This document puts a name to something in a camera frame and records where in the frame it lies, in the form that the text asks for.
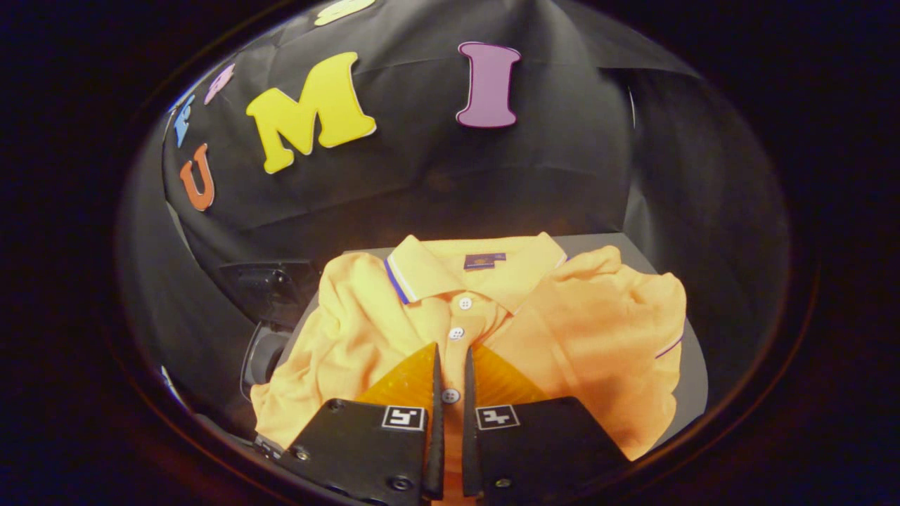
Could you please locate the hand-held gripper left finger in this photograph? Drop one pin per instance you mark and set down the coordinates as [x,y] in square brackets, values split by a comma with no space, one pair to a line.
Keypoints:
[436,422]

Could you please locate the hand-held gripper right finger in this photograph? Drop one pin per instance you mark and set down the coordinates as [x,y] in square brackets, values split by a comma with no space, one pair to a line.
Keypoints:
[470,429]

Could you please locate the orange polo shirt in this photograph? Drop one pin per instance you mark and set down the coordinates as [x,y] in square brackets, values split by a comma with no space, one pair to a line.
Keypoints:
[583,330]

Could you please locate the beige cabinet with dark top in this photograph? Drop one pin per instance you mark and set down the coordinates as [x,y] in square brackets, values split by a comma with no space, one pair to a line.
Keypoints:
[692,386]

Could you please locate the black backdrop cloth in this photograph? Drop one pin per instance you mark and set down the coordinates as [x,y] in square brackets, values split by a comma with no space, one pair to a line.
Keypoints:
[422,176]

